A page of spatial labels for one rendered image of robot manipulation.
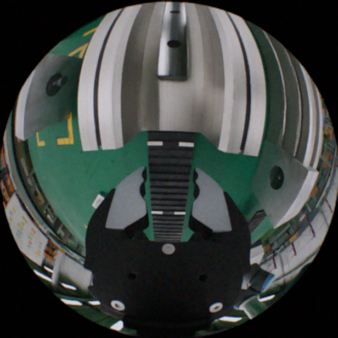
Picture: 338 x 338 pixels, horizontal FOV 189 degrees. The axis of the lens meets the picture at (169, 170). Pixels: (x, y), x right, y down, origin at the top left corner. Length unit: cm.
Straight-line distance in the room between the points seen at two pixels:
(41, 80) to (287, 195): 30
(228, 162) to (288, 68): 18
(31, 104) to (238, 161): 27
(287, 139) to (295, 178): 5
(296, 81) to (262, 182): 17
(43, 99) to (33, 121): 3
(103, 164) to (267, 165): 24
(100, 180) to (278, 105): 29
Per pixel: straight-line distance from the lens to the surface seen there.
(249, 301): 71
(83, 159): 20
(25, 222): 301
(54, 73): 17
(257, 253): 80
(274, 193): 18
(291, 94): 17
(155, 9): 17
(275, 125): 18
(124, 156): 16
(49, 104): 17
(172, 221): 19
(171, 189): 15
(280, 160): 17
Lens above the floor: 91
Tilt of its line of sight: 59 degrees down
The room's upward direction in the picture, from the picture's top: 179 degrees counter-clockwise
